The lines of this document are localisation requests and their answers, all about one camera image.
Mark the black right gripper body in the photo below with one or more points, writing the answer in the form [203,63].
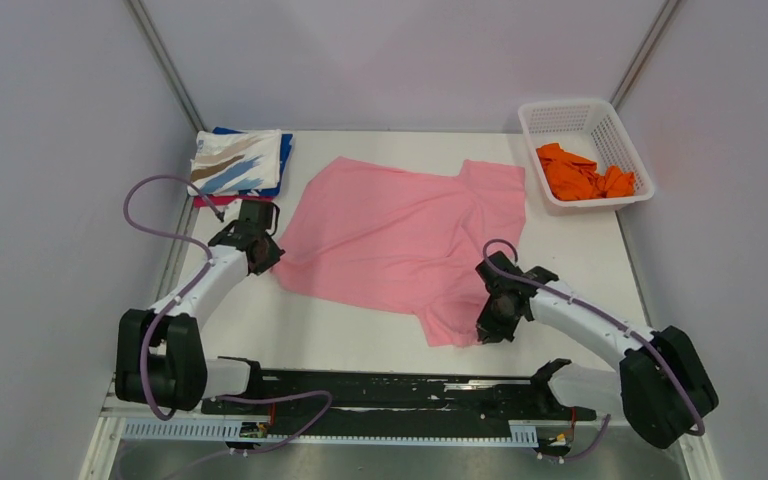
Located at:
[494,321]

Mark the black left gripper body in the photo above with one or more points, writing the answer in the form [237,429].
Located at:
[273,254]

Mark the pink t-shirt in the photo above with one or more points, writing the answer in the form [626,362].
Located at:
[403,242]

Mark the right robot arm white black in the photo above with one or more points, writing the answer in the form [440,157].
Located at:
[622,345]

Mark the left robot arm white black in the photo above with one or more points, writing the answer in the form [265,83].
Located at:
[160,359]

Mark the white blue beige folded shirt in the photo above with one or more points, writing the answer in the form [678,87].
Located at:
[224,164]

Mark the orange crumpled t-shirt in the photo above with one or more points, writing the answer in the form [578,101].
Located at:
[571,177]

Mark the white plastic basket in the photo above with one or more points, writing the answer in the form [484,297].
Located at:
[588,128]

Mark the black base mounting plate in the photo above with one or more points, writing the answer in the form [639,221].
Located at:
[289,413]

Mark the metal corner rail left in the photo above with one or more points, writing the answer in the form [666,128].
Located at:
[165,62]

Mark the metal corner rail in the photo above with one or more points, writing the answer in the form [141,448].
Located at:
[660,24]
[165,62]

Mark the aluminium frame rail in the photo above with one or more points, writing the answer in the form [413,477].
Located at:
[648,399]

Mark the metal corner rail right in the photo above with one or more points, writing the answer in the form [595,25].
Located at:
[660,24]

